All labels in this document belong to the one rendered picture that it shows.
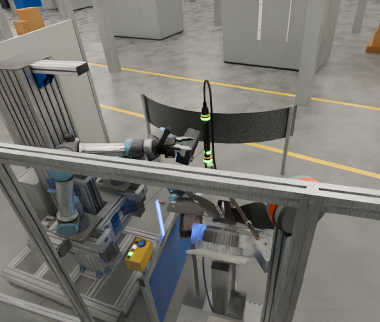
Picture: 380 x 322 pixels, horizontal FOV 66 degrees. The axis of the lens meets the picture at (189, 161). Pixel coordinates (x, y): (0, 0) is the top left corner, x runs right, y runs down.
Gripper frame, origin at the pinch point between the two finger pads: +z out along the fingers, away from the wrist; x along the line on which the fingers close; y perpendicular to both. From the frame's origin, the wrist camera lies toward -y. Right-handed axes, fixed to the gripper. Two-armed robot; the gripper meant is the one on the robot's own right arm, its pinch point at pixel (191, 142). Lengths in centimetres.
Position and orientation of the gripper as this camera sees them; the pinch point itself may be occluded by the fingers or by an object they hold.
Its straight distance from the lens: 147.9
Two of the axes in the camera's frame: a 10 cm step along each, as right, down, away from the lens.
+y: 0.8, 8.1, 5.8
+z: 9.9, 0.1, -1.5
